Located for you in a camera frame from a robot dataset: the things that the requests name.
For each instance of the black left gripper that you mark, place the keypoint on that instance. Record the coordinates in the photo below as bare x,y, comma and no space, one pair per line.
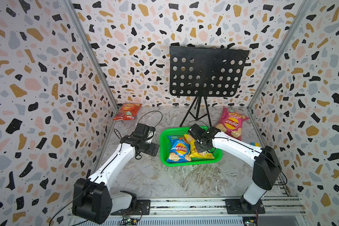
150,150

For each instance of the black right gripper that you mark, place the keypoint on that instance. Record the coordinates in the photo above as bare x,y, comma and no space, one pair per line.
198,150

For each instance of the yellow chips bag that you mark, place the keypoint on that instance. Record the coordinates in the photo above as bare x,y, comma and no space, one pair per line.
194,154

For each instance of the blue chips bag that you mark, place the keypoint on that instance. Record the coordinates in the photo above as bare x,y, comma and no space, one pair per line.
180,150

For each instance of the red chips bag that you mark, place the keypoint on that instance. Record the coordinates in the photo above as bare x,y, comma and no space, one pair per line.
128,112

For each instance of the pink chips bag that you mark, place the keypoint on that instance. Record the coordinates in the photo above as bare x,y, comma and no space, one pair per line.
231,123

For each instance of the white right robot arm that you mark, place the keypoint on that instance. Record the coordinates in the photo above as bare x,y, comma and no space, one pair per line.
263,160

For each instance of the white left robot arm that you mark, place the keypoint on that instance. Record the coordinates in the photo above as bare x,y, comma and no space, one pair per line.
92,199

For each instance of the green plastic basket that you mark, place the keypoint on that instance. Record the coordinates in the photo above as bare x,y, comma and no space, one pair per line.
165,147

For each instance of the blue and yellow block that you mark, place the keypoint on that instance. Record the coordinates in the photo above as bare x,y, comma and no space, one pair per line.
255,144

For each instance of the black perforated music stand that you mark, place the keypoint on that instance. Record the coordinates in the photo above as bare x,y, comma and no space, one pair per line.
205,72

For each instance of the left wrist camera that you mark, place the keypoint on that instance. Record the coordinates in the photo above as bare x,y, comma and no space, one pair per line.
150,134

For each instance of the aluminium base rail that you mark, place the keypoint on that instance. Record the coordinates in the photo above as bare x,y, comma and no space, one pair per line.
211,211

